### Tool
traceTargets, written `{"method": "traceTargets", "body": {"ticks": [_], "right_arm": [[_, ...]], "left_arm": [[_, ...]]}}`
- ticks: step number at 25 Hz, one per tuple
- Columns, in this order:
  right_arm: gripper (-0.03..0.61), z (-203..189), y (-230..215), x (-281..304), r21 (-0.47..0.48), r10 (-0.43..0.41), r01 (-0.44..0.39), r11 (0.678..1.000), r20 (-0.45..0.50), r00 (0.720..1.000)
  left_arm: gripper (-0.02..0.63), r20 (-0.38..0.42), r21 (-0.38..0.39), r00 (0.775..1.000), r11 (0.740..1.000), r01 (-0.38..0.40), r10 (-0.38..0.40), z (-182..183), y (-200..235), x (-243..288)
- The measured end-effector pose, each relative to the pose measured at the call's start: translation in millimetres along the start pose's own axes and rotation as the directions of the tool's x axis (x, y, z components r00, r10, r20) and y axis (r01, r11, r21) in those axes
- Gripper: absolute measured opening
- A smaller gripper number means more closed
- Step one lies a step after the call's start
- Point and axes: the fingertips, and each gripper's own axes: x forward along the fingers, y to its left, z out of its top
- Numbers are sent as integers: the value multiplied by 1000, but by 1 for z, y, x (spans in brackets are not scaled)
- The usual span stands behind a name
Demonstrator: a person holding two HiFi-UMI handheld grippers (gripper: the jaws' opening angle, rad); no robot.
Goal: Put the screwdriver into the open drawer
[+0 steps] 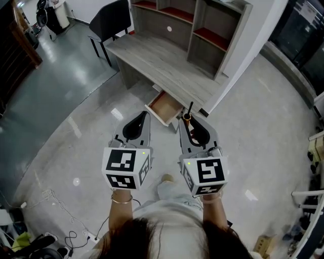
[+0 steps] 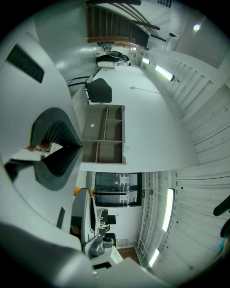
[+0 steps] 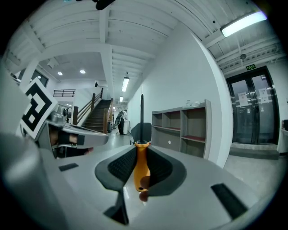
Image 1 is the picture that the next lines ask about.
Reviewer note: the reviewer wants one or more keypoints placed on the dark glass window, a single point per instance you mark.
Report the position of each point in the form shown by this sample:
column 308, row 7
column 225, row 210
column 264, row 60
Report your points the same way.
column 301, row 33

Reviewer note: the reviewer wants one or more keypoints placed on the white bin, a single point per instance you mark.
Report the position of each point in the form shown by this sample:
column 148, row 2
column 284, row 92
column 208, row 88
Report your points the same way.
column 62, row 15

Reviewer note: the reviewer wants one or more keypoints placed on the yellow-green cloth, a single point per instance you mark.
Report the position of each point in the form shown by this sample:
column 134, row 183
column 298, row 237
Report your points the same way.
column 21, row 241

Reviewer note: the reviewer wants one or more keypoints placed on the person's beige shoe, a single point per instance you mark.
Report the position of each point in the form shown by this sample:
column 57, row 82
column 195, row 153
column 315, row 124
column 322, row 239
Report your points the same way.
column 167, row 177

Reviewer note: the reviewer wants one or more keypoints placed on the pale pink bangle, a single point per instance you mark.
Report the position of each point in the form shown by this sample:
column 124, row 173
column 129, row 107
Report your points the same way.
column 211, row 201

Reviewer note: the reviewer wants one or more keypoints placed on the white power adapter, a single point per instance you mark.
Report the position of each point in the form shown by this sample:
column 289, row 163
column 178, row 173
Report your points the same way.
column 23, row 205

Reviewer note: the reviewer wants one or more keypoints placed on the person's light trouser leg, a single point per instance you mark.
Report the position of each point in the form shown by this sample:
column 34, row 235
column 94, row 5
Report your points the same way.
column 168, row 191

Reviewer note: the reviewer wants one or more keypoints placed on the grey wooden desk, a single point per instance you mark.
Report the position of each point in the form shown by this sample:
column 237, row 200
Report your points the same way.
column 162, row 60

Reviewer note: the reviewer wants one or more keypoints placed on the person's right forearm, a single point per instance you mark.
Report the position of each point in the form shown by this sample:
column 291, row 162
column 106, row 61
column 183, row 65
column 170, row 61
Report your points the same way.
column 213, row 212

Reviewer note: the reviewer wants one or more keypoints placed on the dark brown wooden cabinet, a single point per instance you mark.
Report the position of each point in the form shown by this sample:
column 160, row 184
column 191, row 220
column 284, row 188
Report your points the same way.
column 15, row 60

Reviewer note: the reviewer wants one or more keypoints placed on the gold bangle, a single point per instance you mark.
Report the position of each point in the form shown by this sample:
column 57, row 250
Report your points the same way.
column 121, row 202

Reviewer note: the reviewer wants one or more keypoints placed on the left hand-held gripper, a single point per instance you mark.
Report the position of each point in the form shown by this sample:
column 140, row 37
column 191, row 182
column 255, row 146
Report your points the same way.
column 119, row 162

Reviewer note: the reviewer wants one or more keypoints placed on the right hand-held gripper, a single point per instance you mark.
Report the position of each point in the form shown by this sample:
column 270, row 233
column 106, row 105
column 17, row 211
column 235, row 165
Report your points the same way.
column 207, row 169

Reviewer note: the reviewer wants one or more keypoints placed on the black wheeled chair base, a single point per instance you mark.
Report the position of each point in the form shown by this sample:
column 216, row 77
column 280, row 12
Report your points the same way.
column 38, row 249

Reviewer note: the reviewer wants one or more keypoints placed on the black chair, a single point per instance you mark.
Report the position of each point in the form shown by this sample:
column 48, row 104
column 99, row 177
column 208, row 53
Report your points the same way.
column 108, row 22

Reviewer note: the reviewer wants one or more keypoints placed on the grey wooden shelf hutch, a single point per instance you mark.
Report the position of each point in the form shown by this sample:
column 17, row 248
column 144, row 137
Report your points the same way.
column 202, row 43

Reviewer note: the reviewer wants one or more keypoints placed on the person's left forearm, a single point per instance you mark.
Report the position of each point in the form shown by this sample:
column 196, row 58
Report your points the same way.
column 121, row 215

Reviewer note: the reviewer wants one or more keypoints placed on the white metal rack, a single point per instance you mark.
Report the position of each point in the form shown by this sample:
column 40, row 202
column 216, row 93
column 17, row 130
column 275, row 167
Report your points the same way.
column 311, row 194

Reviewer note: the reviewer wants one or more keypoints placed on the black floor fan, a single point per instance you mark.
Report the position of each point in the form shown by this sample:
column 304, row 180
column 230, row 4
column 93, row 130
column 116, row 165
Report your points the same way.
column 44, row 15

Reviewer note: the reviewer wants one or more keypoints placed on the wooden drawer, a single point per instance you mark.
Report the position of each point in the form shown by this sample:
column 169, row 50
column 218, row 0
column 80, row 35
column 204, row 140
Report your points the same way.
column 164, row 106

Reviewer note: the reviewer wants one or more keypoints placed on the person's light shirt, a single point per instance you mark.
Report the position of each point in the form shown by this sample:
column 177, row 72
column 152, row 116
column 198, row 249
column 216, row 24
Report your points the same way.
column 172, row 217

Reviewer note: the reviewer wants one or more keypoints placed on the cardboard box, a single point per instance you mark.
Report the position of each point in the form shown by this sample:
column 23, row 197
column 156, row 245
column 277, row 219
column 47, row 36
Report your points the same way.
column 264, row 246

